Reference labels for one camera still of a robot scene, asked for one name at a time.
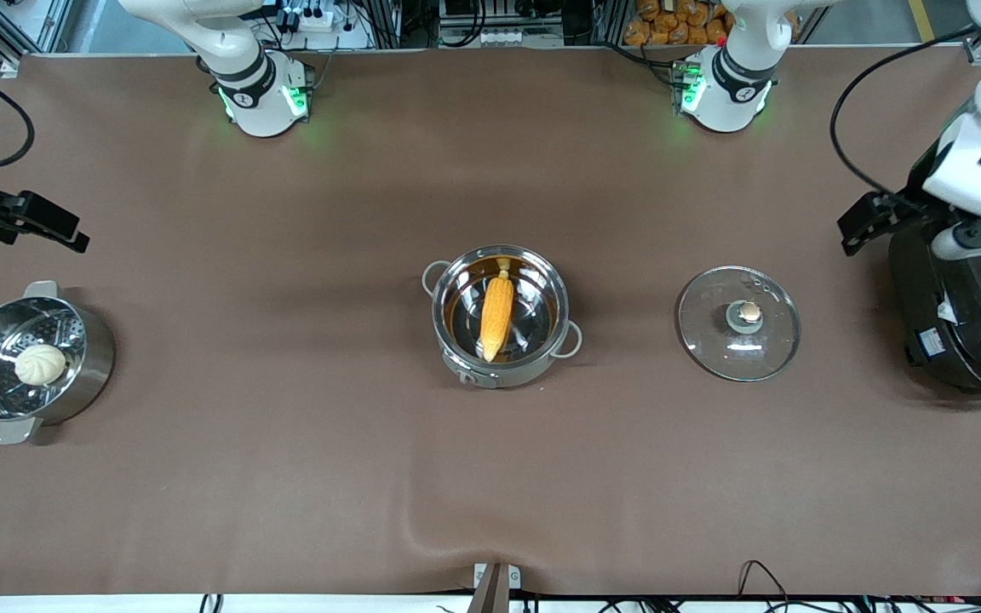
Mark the white steamed bun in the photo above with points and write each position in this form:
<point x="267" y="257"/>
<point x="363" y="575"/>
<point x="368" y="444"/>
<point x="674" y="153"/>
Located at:
<point x="40" y="364"/>

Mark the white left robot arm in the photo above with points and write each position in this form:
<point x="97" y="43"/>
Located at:
<point x="729" y="85"/>

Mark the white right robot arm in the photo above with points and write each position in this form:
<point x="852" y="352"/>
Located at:
<point x="261" y="94"/>

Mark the perforated steel steamer rack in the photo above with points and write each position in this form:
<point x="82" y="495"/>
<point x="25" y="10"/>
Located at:
<point x="65" y="328"/>

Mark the yellow corn cob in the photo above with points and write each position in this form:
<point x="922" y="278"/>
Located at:
<point x="496" y="315"/>

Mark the white power strip with plugs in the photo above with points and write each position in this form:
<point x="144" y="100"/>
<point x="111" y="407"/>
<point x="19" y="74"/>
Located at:
<point x="320" y="17"/>

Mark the round glass pot lid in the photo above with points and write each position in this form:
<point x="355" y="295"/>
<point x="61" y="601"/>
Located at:
<point x="712" y="340"/>

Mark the white empty power strip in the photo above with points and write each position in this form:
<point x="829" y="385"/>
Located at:
<point x="507" y="37"/>

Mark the stainless steel steamer pot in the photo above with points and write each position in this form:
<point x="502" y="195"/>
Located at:
<point x="97" y="366"/>

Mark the brown table mat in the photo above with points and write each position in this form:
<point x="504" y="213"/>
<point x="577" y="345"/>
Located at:
<point x="712" y="468"/>

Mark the aluminium frame rail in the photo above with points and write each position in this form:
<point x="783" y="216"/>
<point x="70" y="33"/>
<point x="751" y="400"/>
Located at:
<point x="980" y="53"/>
<point x="7" y="68"/>

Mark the bag of orange breads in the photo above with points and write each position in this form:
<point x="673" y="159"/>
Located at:
<point x="669" y="25"/>

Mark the steel cooking pot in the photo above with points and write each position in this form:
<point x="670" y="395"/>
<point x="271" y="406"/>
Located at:
<point x="543" y="289"/>

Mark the metal table edge bracket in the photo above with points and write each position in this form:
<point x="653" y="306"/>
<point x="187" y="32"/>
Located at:
<point x="495" y="587"/>

